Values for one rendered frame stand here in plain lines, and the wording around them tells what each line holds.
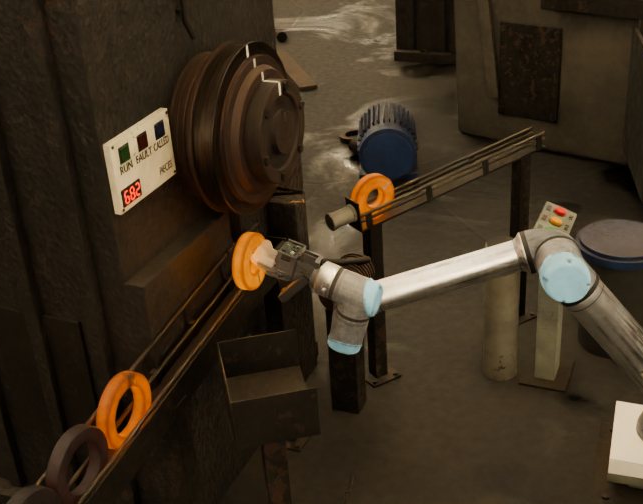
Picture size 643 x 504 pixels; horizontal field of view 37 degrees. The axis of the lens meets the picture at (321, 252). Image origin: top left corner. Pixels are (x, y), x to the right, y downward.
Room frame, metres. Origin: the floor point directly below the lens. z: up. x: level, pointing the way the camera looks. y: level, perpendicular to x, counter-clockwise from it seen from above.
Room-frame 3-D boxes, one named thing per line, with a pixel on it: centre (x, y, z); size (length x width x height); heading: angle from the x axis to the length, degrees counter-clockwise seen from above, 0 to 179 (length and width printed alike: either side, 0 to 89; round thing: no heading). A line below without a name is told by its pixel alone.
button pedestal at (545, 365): (2.81, -0.77, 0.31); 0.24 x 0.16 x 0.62; 155
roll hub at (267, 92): (2.46, 0.09, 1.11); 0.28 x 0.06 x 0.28; 155
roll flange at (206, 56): (2.54, 0.26, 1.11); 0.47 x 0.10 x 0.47; 155
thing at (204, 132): (2.50, 0.18, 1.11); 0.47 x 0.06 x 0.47; 155
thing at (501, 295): (2.84, -0.61, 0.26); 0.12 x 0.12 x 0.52
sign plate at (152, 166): (2.24, 0.43, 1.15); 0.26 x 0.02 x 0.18; 155
